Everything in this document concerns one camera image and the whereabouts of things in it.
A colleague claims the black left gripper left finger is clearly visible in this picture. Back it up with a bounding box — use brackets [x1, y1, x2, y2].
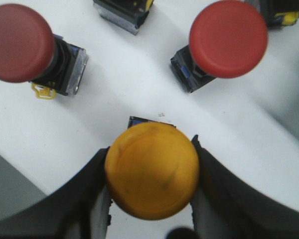
[0, 148, 111, 239]

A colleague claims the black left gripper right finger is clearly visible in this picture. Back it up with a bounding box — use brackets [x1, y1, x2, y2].
[191, 135, 299, 239]

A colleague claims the yellow mushroom push button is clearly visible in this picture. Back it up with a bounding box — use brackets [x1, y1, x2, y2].
[105, 121, 199, 221]

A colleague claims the red mushroom push button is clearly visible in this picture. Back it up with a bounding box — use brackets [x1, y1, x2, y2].
[0, 3, 88, 100]
[170, 0, 269, 94]

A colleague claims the push button switch block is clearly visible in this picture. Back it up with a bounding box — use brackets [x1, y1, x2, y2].
[244, 0, 299, 29]
[93, 0, 153, 35]

